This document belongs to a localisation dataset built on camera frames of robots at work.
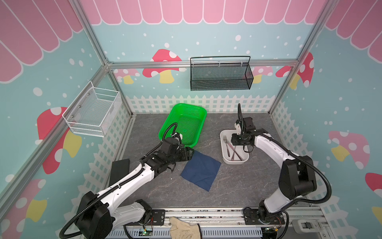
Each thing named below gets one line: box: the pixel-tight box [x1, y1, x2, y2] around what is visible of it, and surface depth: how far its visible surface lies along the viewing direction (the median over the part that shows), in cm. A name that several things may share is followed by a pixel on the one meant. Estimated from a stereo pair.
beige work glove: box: [169, 216, 202, 239], surface depth 72 cm
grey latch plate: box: [292, 219, 324, 234], surface depth 71 cm
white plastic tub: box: [219, 129, 250, 165], surface depth 99 cm
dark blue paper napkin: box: [180, 150, 222, 192], surface depth 92 cm
